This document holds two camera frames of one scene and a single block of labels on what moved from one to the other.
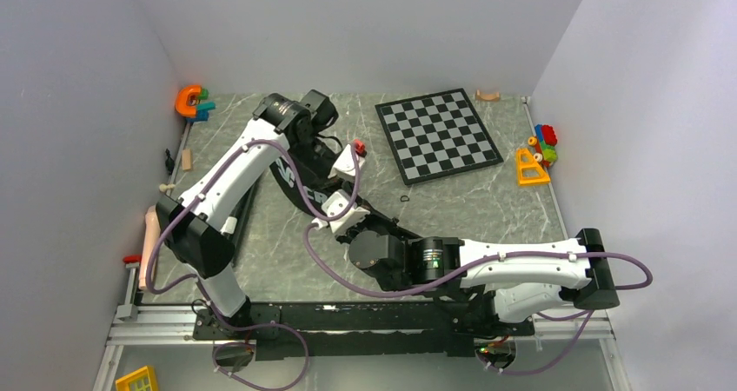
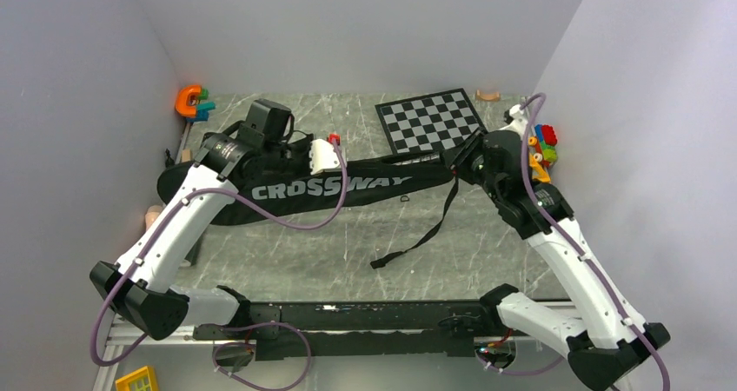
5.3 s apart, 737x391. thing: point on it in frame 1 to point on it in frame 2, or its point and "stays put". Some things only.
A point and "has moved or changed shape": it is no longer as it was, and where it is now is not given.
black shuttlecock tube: (242, 215) has moved or changed shape
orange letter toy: (181, 102) stays put
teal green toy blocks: (203, 107) stays put
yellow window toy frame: (142, 380) stays put
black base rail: (356, 328) stays put
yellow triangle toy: (529, 171) stays put
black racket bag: (312, 172) has moved or changed shape
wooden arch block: (479, 96) stays put
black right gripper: (347, 236) to (461, 162)
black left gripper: (326, 175) to (304, 143)
